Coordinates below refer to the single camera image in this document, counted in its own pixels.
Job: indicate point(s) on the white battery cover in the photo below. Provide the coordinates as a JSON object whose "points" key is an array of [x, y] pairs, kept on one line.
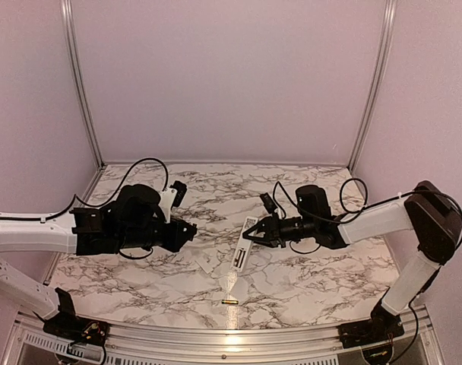
{"points": [[204, 265]]}

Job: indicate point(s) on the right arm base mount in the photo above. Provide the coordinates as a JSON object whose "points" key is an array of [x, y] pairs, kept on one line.
{"points": [[381, 326]]}

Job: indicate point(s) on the aluminium frame post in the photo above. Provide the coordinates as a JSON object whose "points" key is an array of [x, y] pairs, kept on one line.
{"points": [[77, 74], [381, 62]]}

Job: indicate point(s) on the front aluminium rail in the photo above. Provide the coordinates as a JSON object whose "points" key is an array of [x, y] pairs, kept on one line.
{"points": [[146, 344]]}

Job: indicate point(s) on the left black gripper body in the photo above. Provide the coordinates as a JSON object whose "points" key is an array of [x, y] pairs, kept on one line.
{"points": [[171, 242]]}

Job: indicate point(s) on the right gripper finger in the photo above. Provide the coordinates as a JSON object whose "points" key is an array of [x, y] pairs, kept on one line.
{"points": [[259, 238], [256, 226]]}

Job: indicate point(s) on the left aluminium frame post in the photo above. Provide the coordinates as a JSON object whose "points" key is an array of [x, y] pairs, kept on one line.
{"points": [[77, 74]]}

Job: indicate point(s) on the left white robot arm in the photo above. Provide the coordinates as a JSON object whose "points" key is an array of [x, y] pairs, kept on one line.
{"points": [[139, 217]]}

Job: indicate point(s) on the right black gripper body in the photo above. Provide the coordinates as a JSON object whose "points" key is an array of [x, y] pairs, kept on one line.
{"points": [[276, 233]]}

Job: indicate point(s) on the white remote control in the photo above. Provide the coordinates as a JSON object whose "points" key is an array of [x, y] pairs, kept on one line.
{"points": [[243, 247]]}

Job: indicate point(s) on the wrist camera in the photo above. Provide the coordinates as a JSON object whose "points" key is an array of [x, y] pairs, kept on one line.
{"points": [[268, 203], [172, 197]]}

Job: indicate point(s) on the right aluminium frame post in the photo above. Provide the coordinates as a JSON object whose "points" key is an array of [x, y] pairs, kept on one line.
{"points": [[381, 62]]}

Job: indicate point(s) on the green gold battery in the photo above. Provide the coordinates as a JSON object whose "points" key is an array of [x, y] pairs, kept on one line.
{"points": [[230, 302]]}

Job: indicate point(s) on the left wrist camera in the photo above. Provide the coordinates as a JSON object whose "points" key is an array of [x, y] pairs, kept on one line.
{"points": [[172, 197]]}

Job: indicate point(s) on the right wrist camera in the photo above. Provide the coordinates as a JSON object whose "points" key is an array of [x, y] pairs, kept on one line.
{"points": [[268, 203]]}

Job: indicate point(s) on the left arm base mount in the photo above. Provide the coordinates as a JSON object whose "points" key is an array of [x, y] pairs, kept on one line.
{"points": [[67, 324]]}

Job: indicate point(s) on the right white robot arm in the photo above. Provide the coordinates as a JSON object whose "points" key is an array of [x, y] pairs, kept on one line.
{"points": [[434, 217]]}

